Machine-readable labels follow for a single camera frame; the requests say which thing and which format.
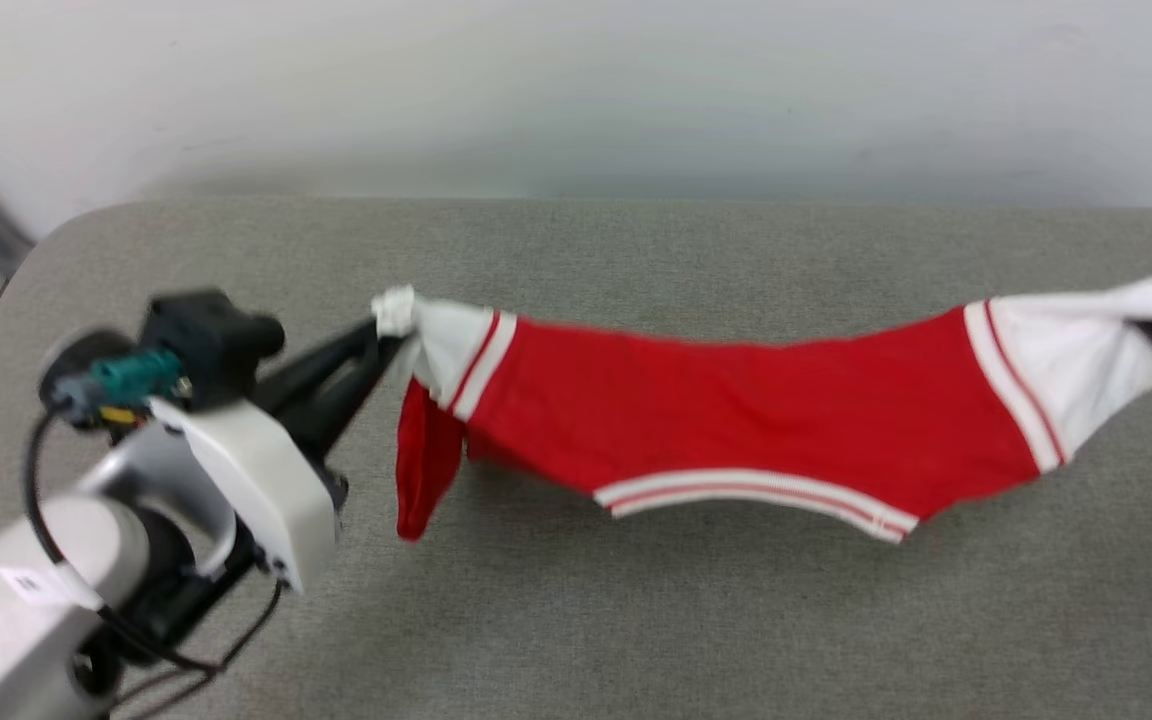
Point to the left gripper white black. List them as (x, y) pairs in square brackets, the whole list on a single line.
[(266, 490)]

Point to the red and white shirt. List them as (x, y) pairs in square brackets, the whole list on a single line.
[(736, 410)]

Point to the round dark status light module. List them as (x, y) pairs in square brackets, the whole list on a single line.
[(76, 375)]

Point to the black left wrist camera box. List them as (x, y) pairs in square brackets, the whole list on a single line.
[(211, 335)]

